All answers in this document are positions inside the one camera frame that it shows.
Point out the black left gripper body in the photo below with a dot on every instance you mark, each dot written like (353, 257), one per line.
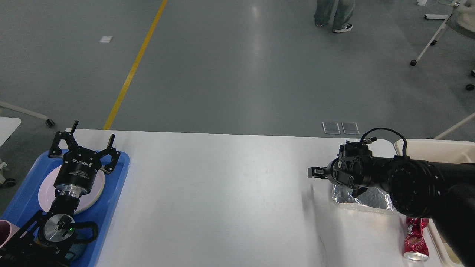
(78, 172)

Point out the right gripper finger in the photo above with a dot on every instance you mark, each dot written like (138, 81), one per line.
(318, 172)
(357, 191)

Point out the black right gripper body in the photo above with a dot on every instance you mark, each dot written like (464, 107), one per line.
(351, 168)

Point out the aluminium foil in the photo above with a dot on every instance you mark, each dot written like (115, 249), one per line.
(372, 200)

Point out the pink plate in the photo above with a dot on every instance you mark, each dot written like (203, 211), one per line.
(46, 194)

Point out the crushed red soda can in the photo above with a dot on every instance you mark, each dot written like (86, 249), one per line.
(414, 246)

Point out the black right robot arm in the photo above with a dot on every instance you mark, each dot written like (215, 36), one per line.
(443, 192)

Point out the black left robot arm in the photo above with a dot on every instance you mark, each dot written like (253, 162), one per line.
(54, 238)

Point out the white stand leg left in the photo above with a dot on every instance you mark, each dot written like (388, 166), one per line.
(49, 122)

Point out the white stand leg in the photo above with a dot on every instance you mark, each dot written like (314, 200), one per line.
(49, 122)
(453, 128)

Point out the right floor outlet cover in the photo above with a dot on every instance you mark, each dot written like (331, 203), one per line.
(350, 128)

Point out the floor outlet cover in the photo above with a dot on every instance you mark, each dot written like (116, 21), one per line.
(331, 128)
(350, 128)

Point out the left floor outlet cover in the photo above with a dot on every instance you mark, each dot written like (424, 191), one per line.
(331, 128)

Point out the white side table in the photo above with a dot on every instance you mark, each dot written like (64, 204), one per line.
(8, 125)

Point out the pink ribbed cup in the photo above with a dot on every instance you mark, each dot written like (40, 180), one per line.
(7, 231)

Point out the beige plastic bin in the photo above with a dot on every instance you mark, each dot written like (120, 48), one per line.
(443, 151)

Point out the white stand leg right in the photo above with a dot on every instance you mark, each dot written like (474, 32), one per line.
(453, 128)

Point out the person in jeans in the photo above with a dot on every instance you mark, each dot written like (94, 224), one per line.
(343, 12)

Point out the white rolling stand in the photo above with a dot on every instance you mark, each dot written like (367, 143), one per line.
(461, 20)

